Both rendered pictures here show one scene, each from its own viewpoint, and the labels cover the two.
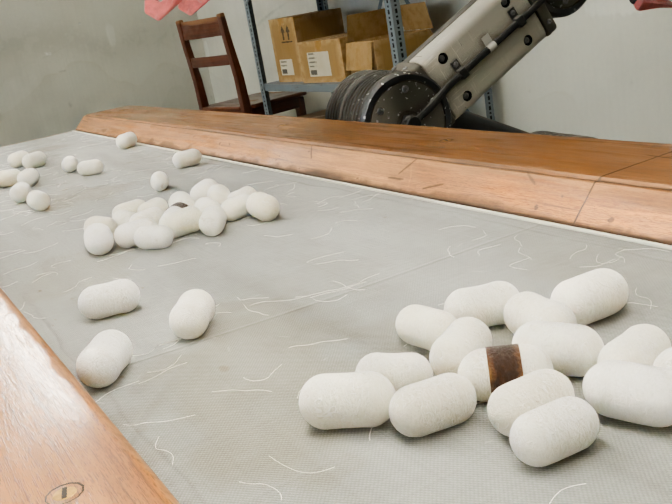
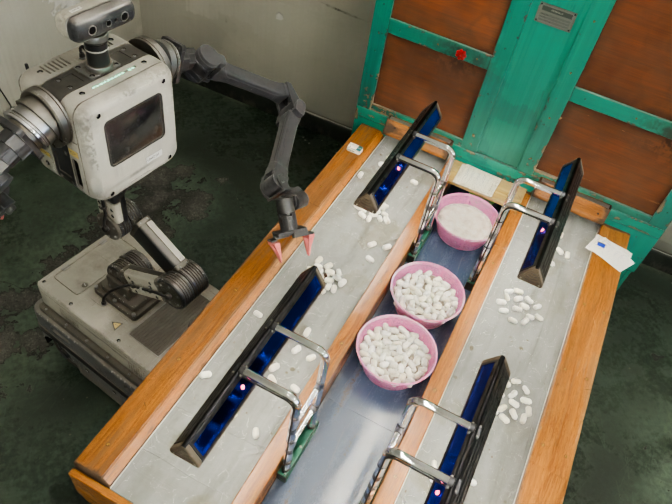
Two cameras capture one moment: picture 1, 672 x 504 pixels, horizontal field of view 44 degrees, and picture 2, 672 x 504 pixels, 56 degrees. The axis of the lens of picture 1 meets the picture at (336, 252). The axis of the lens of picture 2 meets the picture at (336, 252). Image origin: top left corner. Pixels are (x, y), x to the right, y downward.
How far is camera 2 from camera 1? 2.53 m
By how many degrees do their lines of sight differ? 103
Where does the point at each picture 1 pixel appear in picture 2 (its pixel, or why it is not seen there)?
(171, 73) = not seen: outside the picture
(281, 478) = (396, 223)
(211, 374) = (381, 238)
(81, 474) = (410, 227)
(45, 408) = (404, 237)
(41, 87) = not seen: outside the picture
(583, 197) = (320, 210)
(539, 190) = (316, 215)
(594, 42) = not seen: outside the picture
